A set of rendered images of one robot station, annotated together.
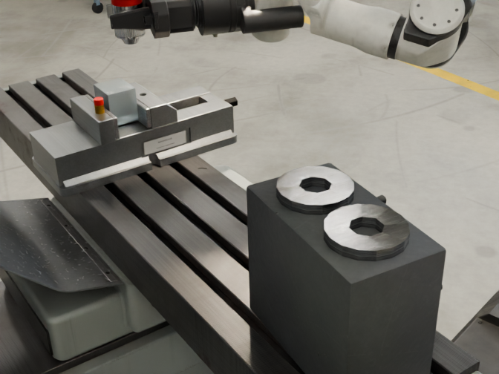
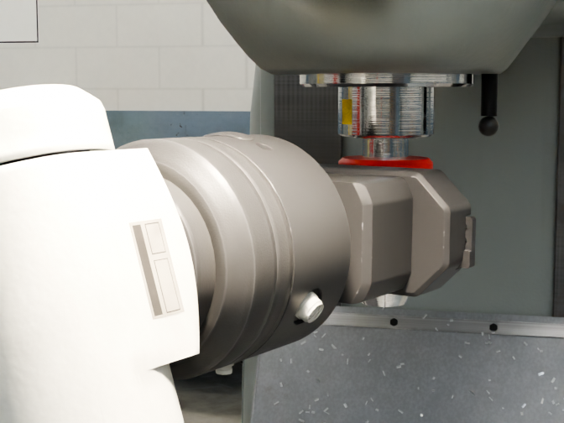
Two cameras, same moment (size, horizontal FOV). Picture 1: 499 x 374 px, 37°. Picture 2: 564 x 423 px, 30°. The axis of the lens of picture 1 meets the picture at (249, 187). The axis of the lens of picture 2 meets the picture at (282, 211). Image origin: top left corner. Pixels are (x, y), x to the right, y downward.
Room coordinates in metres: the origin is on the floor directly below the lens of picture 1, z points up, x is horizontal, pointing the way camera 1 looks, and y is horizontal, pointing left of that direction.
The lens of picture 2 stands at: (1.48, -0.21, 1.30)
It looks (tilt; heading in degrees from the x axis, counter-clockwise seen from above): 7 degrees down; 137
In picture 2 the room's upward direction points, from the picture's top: straight up
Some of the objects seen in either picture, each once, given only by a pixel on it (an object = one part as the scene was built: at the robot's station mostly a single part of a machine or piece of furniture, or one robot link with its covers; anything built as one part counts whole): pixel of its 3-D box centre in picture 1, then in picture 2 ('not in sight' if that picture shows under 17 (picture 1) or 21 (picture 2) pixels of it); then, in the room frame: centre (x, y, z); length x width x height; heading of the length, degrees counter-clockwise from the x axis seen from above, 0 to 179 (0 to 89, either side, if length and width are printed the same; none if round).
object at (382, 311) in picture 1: (336, 277); not in sight; (0.70, -0.10, 1.05); 0.22 x 0.12 x 0.20; 27
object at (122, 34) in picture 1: (128, 18); not in sight; (1.13, 0.18, 1.23); 0.05 x 0.05 x 0.05
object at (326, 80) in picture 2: not in sight; (386, 78); (1.13, 0.18, 1.31); 0.09 x 0.09 x 0.01
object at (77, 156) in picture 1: (134, 125); not in sight; (1.22, 0.20, 1.01); 0.35 x 0.15 x 0.11; 123
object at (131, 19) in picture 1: (131, 20); not in sight; (1.10, 0.17, 1.24); 0.06 x 0.02 x 0.03; 104
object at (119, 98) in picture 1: (116, 102); not in sight; (1.21, 0.23, 1.06); 0.06 x 0.05 x 0.06; 33
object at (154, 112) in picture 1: (145, 104); not in sight; (1.24, 0.18, 1.04); 0.12 x 0.06 x 0.04; 33
